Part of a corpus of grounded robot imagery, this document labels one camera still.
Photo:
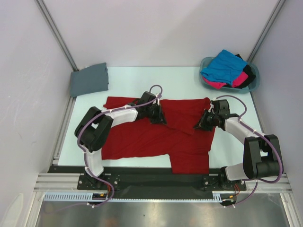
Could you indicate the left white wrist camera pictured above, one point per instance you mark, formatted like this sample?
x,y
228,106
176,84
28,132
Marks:
x,y
157,100

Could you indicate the teal plastic basket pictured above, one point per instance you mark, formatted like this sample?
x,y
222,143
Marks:
x,y
251,86

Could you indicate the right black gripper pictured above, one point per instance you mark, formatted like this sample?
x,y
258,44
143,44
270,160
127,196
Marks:
x,y
202,124

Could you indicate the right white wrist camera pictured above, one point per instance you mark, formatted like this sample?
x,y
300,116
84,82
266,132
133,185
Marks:
x,y
211,109

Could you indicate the white cable duct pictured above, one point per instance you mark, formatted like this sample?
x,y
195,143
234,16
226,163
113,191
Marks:
x,y
75,196
225,196

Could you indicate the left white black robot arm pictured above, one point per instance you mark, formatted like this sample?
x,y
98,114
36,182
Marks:
x,y
93,130

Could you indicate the red t shirt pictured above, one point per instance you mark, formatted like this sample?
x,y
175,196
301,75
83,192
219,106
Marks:
x,y
188,148

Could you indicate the folded grey t shirt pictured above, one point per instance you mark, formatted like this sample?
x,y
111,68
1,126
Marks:
x,y
89,80

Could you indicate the aluminium front rail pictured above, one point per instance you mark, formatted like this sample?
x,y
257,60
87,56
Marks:
x,y
68,182

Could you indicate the black t shirt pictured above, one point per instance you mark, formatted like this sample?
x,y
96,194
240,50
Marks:
x,y
248,70

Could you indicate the left white cable duct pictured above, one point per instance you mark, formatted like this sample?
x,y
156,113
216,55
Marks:
x,y
75,196

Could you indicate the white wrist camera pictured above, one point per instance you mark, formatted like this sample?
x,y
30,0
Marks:
x,y
211,109
157,100

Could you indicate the blue t shirt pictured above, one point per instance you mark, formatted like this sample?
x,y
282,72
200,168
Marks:
x,y
224,68

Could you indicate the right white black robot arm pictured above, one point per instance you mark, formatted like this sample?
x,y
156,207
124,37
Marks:
x,y
262,159

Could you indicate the pink t shirt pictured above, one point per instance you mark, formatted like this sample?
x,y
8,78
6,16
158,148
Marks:
x,y
237,82

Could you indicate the right aluminium corner post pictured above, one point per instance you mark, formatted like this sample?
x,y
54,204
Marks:
x,y
270,22

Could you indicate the left aluminium corner post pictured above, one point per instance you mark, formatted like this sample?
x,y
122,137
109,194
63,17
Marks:
x,y
56,33

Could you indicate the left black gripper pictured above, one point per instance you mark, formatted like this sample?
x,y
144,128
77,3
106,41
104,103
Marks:
x,y
160,118

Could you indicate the right white cable duct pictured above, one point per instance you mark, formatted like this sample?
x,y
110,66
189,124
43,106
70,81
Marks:
x,y
225,196

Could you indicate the aluminium corner post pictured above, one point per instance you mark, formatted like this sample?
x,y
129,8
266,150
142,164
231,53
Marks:
x,y
56,33
270,22

